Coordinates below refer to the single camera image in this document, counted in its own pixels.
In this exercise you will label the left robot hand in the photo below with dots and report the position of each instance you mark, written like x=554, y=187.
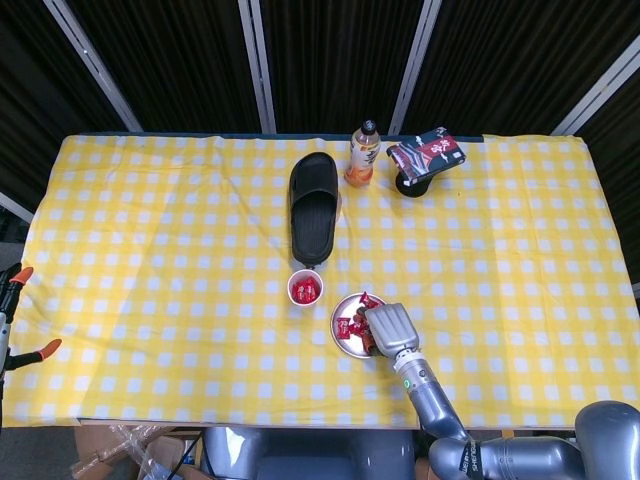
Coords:
x=22, y=275

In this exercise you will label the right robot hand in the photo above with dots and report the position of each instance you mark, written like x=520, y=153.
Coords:
x=392, y=330

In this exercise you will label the red candy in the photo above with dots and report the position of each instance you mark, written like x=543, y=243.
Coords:
x=344, y=326
x=369, y=300
x=312, y=289
x=359, y=327
x=300, y=291

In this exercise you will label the white paper cup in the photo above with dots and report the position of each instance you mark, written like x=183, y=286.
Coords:
x=321, y=288

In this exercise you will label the round metal plate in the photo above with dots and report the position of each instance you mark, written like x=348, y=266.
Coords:
x=342, y=345

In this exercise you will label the black rubber slipper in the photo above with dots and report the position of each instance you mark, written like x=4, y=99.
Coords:
x=312, y=225

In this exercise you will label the yellow white checkered tablecloth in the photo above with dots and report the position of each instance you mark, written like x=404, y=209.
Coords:
x=150, y=225

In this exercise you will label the black mesh pen holder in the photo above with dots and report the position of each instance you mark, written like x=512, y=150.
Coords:
x=412, y=190

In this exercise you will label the grey robot torso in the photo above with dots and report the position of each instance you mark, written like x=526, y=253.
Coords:
x=310, y=455

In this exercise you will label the yellow table leg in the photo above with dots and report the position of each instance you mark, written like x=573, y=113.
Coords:
x=509, y=434

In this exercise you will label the orange drink plastic bottle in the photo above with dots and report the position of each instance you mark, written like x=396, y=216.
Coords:
x=362, y=160

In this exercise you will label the red black book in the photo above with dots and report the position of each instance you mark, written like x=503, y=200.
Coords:
x=430, y=152

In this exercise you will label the brown cardboard box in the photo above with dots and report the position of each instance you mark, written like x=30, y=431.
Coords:
x=92, y=445

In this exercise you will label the clear plastic wrap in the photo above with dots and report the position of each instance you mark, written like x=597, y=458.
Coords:
x=135, y=445

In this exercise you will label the aluminium frame post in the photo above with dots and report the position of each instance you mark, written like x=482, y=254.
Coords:
x=259, y=65
x=415, y=65
x=600, y=90
x=94, y=65
x=15, y=207

